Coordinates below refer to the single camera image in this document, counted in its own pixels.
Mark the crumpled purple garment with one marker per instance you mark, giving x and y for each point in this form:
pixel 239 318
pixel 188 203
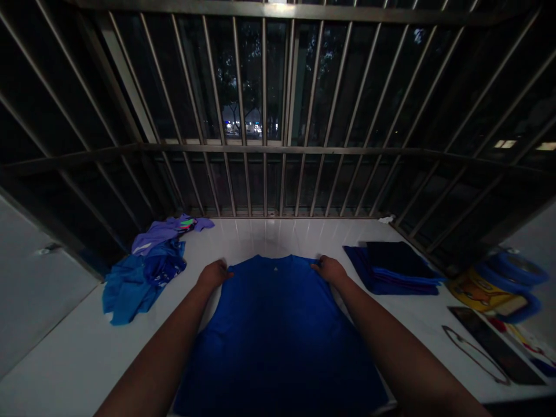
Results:
pixel 167 232

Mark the person's right fingers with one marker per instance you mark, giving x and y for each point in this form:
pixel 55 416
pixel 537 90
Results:
pixel 319 263

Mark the dark flat rectangular object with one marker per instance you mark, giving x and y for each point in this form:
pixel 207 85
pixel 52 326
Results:
pixel 495 343

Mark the metal window grille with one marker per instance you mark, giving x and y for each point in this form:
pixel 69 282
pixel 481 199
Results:
pixel 278 108

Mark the small white object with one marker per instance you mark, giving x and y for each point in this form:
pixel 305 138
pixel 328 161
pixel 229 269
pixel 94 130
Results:
pixel 385 218

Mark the person's left fingers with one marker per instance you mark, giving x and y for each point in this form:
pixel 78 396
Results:
pixel 226 268

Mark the person's right hand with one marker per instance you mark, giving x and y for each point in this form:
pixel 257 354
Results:
pixel 332 268

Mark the stack of folded blue clothes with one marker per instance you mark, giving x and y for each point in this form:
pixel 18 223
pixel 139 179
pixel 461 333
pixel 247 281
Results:
pixel 397 269

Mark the blue sleeveless shirt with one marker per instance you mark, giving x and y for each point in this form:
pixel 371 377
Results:
pixel 278 339

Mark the person's left hand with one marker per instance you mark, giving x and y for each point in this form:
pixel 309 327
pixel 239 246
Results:
pixel 214 273

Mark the pile of crumpled blue clothes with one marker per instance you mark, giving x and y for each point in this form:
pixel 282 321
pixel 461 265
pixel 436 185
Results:
pixel 141 282

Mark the yellow cartoon print item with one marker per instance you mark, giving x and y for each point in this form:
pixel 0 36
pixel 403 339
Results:
pixel 478 293

